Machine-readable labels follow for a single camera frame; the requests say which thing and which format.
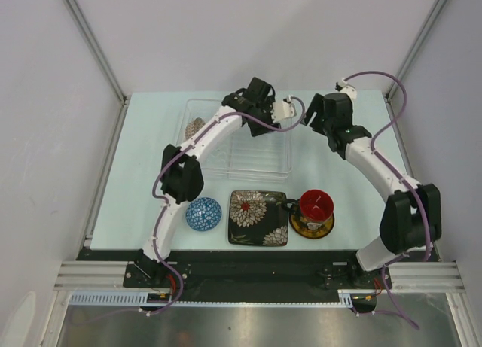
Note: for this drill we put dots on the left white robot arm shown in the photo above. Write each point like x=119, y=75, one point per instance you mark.
x=180, y=180

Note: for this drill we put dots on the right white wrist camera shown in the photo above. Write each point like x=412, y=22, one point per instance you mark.
x=342, y=86

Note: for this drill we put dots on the clear wire dish rack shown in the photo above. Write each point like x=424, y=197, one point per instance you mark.
x=240, y=156

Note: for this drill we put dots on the black floral square plate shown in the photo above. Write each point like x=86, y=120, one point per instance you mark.
x=257, y=218

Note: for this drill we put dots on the blue patterned bowl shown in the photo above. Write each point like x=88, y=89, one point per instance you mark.
x=203, y=214

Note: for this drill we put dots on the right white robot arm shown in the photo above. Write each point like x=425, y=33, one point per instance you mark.
x=412, y=214

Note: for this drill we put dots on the white slotted cable duct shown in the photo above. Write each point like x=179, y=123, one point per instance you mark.
x=156, y=300

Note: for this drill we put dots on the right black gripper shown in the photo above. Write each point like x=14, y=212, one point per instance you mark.
x=316, y=105

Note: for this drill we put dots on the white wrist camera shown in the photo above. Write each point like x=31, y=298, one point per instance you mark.
x=342, y=86
x=282, y=110

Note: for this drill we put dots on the left aluminium corner post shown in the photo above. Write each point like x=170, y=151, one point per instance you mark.
x=86, y=32

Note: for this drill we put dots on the beige patterned bowl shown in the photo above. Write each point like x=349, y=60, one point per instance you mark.
x=193, y=127

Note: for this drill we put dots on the aluminium corner post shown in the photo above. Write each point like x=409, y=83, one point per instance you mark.
x=428, y=24
x=86, y=32

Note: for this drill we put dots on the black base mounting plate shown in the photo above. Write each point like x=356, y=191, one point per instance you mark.
x=260, y=277

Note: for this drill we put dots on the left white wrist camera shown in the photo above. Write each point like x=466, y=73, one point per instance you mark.
x=282, y=110

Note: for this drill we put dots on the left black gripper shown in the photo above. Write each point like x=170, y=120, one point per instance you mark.
x=267, y=105

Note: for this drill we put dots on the yellow black saucer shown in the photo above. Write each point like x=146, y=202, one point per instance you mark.
x=311, y=229

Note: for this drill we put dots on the right aluminium corner post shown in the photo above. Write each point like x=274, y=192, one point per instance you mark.
x=428, y=24

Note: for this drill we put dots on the red black mug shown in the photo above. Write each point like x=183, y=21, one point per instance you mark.
x=314, y=206

